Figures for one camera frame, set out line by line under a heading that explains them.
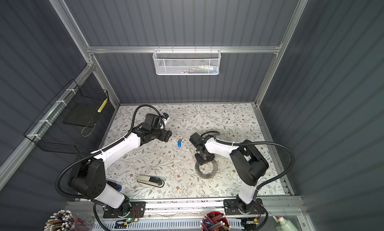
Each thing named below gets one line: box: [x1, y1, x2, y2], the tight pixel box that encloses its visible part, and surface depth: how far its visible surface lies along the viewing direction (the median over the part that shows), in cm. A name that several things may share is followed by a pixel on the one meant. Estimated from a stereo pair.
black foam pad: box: [62, 101, 103, 128], surface depth 76 cm
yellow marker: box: [97, 98, 108, 113], surface depth 83 cm
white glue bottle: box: [272, 215, 300, 231], surface depth 65 cm
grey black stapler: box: [136, 174, 165, 188], surface depth 82 cm
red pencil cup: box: [200, 211, 231, 231], surface depth 61 cm
